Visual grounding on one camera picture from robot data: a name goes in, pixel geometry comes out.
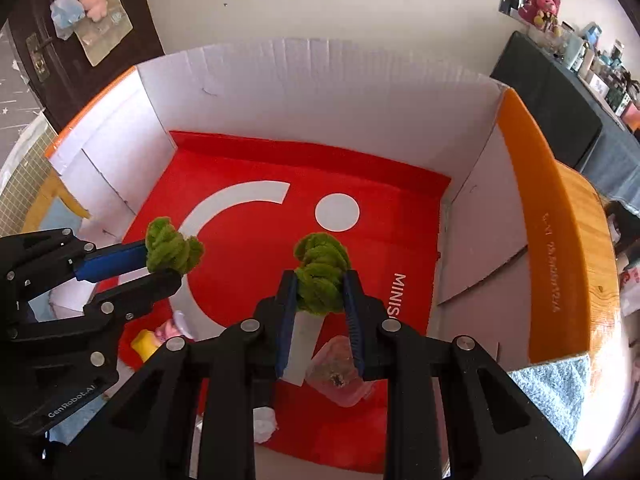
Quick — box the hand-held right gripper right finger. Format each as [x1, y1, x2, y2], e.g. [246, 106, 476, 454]
[342, 269, 586, 480]

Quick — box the orange cardboard box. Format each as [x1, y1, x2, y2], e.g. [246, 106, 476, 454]
[44, 37, 618, 476]

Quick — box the pink rabbit plush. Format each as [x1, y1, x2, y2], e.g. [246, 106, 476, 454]
[517, 0, 561, 31]

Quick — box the pink striped spool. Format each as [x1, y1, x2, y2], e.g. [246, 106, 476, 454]
[155, 310, 193, 343]

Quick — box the dark brown door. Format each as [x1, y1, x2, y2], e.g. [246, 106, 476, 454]
[0, 0, 166, 133]

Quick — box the group of cosmetic bottles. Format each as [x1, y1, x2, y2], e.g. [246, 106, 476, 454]
[525, 15, 640, 133]

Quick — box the beige hanging organizer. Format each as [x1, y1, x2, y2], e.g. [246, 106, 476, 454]
[72, 0, 133, 67]

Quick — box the clear plastic case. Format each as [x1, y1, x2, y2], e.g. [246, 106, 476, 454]
[305, 336, 376, 408]

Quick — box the blue face mask pack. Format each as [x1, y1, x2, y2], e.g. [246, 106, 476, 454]
[50, 0, 86, 40]

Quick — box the yellow duck toy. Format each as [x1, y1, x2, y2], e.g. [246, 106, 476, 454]
[131, 330, 163, 362]

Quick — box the light blue towel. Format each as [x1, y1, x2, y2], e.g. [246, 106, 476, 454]
[30, 195, 593, 461]

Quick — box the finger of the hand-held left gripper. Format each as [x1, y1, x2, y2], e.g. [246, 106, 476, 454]
[0, 227, 151, 331]
[10, 269, 183, 348]

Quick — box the side table with dark cloth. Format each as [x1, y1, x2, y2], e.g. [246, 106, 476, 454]
[490, 30, 640, 211]

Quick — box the metal door handle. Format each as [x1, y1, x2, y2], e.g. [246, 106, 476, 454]
[25, 34, 51, 81]

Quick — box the pink plush toy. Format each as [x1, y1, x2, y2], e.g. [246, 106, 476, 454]
[75, 0, 108, 23]

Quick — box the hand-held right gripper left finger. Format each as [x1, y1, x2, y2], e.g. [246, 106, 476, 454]
[50, 269, 301, 480]

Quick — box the green pipe cleaner ball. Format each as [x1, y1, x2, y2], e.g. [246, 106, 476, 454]
[292, 232, 351, 317]
[145, 216, 205, 276]

